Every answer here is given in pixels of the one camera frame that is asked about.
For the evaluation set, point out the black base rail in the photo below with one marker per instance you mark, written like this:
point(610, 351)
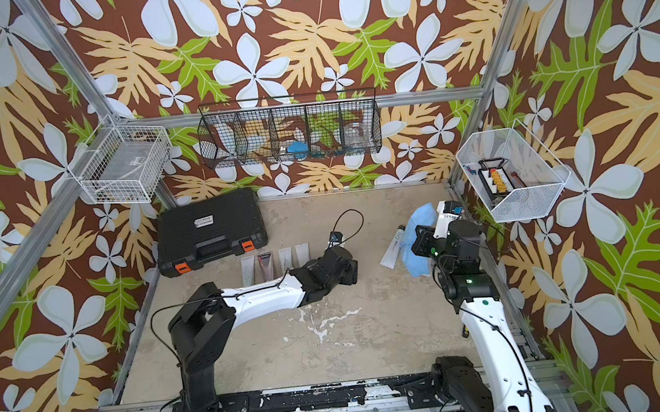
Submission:
point(326, 399)

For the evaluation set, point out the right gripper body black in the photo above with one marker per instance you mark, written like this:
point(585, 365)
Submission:
point(438, 251)

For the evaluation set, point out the black tool case orange latches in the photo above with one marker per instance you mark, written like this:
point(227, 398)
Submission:
point(190, 236)

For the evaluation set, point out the black box yellow items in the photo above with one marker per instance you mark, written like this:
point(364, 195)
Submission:
point(495, 178)

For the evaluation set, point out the black wire basket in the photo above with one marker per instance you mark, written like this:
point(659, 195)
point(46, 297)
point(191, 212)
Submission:
point(331, 124)

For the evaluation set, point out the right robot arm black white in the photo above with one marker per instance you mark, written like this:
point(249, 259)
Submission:
point(506, 383)

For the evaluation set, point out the white tube grey cap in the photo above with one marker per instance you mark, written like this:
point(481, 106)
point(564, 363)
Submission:
point(391, 254)

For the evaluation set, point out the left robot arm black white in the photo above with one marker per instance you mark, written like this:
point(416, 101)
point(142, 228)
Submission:
point(201, 328)

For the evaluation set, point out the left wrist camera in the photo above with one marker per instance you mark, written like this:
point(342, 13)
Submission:
point(335, 239)

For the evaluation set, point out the white wire basket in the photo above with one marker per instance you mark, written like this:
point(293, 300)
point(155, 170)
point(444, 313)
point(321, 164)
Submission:
point(539, 175)
point(122, 162)

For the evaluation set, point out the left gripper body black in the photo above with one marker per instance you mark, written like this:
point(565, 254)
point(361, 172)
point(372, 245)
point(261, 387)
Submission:
point(349, 275)

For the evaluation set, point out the white wire basket left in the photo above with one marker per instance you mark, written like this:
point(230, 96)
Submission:
point(122, 162)

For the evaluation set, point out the white wire basket right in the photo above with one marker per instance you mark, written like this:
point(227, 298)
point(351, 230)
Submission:
point(539, 175)

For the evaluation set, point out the white tube black cap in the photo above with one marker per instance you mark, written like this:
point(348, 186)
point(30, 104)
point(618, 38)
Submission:
point(285, 258)

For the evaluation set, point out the blue object in basket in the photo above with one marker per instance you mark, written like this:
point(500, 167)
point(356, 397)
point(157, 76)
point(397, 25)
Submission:
point(298, 149)

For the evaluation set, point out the white tube orange cap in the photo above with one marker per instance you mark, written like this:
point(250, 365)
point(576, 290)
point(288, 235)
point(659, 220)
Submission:
point(302, 253)

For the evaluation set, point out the silver purple toothpaste tube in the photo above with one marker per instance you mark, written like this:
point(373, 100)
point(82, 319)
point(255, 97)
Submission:
point(266, 265)

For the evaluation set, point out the white tube teal cap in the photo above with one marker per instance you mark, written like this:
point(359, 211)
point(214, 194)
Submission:
point(248, 271)

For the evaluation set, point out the blue microfiber cloth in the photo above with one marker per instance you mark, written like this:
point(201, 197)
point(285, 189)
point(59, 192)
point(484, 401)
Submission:
point(416, 265)

